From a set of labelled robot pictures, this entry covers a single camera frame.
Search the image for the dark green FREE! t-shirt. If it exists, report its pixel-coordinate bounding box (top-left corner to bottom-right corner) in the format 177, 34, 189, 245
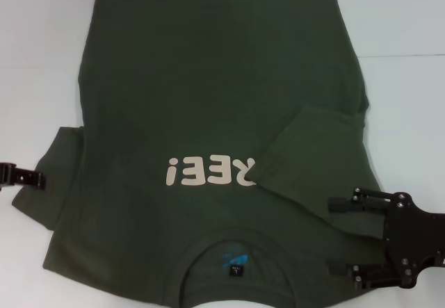
10, 0, 396, 308

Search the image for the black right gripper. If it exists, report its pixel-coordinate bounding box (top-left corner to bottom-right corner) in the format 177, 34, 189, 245
328, 186, 445, 284

